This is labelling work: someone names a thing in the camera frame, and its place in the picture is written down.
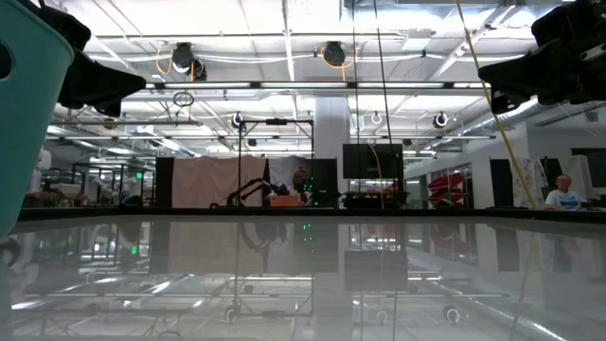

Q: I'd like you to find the teal plastic basket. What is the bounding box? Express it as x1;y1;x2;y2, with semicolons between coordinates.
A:
0;0;76;238

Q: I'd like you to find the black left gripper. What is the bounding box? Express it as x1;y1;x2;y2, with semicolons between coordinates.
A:
28;0;147;118

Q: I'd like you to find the silver ventilation duct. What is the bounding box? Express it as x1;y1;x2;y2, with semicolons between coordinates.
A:
449;97;606;138

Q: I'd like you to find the thin black hanging cable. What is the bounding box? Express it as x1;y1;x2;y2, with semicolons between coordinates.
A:
349;0;361;209

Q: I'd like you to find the yellow extension cord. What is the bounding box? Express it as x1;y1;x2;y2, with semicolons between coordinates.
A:
454;0;540;210

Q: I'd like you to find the overhead LED light bar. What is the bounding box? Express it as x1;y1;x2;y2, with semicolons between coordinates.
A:
141;80;489;92

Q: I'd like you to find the white humanoid robot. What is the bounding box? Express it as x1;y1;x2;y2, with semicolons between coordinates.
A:
28;149;53;195

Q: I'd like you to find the white building column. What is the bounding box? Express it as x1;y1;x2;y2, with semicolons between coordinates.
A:
313;97;352;209

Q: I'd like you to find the pink fabric backdrop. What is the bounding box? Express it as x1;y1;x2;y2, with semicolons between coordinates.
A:
172;155;269;208

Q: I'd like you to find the red equipment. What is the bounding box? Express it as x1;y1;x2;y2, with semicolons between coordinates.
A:
427;172;468;208

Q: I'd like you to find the black partition panel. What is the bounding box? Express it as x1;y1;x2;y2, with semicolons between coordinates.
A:
154;156;175;208
310;158;339;208

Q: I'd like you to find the black wall screen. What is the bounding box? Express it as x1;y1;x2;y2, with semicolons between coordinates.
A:
342;143;404;180

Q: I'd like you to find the dark window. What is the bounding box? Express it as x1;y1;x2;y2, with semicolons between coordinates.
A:
570;148;606;188

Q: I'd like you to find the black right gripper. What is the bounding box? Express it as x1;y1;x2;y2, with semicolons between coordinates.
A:
477;0;606;115

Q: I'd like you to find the distant black rig frame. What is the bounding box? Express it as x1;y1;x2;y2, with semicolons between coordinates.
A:
238;117;315;208

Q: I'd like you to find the person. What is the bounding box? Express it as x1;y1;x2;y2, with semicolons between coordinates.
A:
544;173;591;211
283;168;312;205

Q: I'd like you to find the black door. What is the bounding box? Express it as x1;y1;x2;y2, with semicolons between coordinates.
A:
490;158;514;208

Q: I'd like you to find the orange box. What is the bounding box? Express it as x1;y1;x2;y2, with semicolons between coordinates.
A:
269;194;302;208

